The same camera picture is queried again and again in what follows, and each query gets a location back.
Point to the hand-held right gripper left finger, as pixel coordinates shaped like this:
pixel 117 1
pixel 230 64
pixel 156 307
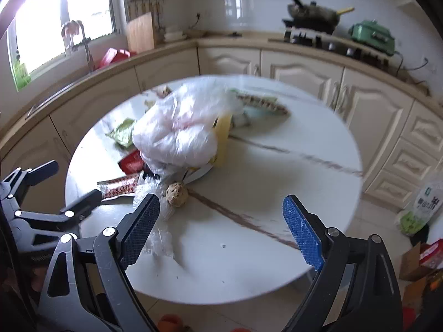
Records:
pixel 140 228

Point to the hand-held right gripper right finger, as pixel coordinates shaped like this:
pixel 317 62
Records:
pixel 303 230

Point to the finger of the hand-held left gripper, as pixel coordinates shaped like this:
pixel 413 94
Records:
pixel 45 170
pixel 86 202

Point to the red patterned wrapper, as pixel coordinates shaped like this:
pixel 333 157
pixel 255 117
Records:
pixel 119 186

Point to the clear plastic wrap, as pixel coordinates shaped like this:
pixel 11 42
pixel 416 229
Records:
pixel 147 186

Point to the green snack packet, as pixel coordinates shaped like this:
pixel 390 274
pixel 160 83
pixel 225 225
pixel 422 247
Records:
pixel 123 131

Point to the brown crumpled ball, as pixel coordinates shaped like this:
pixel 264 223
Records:
pixel 176 193

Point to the red packet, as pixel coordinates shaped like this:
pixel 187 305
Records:
pixel 133 162

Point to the orange object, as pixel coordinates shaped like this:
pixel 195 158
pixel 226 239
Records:
pixel 171 323

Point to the white plastic bag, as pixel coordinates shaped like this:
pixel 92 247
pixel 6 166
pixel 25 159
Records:
pixel 180 124

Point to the brown cardboard box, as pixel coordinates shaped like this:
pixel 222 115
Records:
pixel 410 262

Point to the white and green rice bag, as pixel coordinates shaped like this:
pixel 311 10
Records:
pixel 420 207

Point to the yellow tape roll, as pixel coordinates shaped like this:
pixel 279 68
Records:
pixel 223 135

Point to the metal faucet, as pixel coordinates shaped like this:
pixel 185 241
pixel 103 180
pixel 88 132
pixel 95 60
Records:
pixel 86 48

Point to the red box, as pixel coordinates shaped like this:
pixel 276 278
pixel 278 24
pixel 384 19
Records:
pixel 432 254

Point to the red container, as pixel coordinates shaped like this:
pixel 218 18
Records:
pixel 114 57

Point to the long patterned packet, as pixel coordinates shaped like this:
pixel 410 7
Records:
pixel 263 103

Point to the window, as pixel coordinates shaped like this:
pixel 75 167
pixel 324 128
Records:
pixel 52 17

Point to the cream kitchen cabinets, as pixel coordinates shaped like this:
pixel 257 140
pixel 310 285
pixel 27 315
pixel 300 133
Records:
pixel 297 72

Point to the wooden cutting board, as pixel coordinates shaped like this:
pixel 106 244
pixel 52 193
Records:
pixel 140 34

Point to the stacked white plates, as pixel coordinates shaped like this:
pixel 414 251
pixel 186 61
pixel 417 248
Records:
pixel 173 35

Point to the black gas stove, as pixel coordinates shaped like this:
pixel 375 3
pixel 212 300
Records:
pixel 311 36

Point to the green electric cooker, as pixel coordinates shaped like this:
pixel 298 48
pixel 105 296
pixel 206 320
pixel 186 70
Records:
pixel 373 36

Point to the black wok with lid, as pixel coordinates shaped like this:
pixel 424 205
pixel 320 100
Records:
pixel 311 15

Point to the wall utensil rack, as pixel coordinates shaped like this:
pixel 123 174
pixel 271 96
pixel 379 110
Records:
pixel 148 1

